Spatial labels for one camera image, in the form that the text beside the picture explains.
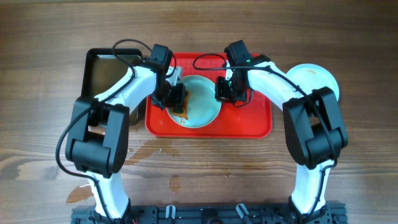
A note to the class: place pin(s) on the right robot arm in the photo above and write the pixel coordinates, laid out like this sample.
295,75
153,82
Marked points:
308,96

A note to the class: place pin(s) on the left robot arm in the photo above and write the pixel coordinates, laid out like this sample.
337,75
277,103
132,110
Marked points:
94,145

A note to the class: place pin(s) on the black water basin tray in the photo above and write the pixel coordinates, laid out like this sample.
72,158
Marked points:
103,70

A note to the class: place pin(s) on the red plastic serving tray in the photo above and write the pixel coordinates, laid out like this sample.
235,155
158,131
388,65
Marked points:
251,121

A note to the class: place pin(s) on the white plate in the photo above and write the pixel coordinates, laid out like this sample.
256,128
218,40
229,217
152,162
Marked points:
201,108
311,76

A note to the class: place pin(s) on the orange green scrub sponge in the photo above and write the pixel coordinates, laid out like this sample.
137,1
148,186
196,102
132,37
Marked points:
181,112

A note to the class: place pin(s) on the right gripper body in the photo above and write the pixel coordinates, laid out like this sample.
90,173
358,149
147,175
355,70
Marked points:
228,90

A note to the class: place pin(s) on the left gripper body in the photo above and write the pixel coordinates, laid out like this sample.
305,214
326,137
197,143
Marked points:
170,96

